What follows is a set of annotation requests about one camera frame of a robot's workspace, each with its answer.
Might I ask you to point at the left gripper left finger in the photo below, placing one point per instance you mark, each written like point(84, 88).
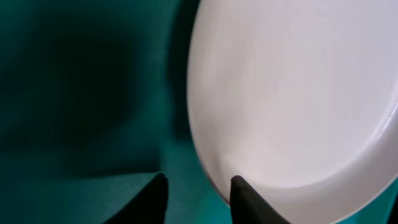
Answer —
point(149, 206)

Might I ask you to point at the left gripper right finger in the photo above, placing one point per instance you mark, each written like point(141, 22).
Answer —
point(248, 207)

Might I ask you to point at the white round plate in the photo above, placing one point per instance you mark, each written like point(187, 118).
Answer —
point(298, 97)

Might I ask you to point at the teal plastic serving tray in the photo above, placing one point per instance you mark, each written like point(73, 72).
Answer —
point(93, 106)

